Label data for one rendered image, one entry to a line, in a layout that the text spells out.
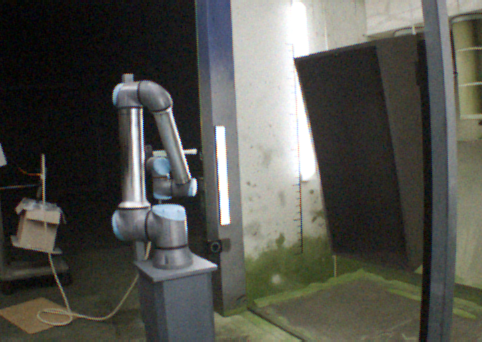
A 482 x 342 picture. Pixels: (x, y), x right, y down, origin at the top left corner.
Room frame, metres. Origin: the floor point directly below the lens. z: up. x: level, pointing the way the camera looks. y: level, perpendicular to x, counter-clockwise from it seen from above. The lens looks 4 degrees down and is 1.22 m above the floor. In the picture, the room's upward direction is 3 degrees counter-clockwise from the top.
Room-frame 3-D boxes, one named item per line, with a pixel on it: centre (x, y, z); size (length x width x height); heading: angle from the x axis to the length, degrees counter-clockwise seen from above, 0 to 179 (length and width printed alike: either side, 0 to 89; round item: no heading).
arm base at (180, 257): (2.02, 0.34, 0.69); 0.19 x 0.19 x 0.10
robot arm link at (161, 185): (2.39, 0.43, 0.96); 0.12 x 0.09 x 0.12; 77
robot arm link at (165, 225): (2.02, 0.35, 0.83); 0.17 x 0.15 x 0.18; 77
